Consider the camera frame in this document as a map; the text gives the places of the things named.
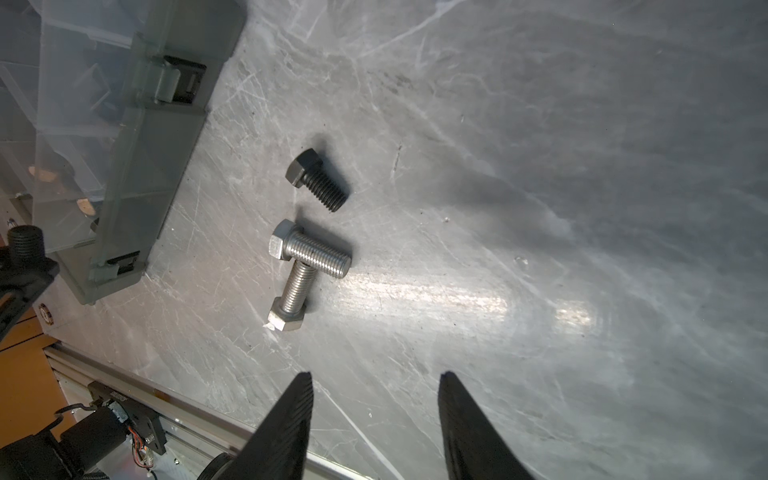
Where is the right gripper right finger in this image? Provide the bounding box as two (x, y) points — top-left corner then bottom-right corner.
(438, 371), (534, 480)

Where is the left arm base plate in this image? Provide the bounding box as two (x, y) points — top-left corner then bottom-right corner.
(87, 381), (167, 455)

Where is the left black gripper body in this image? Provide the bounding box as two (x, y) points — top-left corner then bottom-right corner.
(1, 248), (60, 339)

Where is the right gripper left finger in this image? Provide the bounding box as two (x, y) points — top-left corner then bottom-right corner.
(219, 372), (314, 479)

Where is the grey plastic organizer box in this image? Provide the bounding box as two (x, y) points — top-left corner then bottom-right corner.
(1, 1), (247, 304)

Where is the aluminium front rail frame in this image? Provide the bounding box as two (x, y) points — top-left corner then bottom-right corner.
(44, 343), (362, 479)

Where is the black bolt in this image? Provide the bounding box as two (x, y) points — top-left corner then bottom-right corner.
(285, 148), (348, 212)
(7, 225), (46, 267)

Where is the silver bolt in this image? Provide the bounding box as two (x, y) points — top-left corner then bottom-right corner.
(268, 219), (352, 279)
(267, 260), (318, 332)

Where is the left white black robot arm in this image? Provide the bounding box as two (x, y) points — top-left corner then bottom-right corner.
(1, 247), (128, 479)

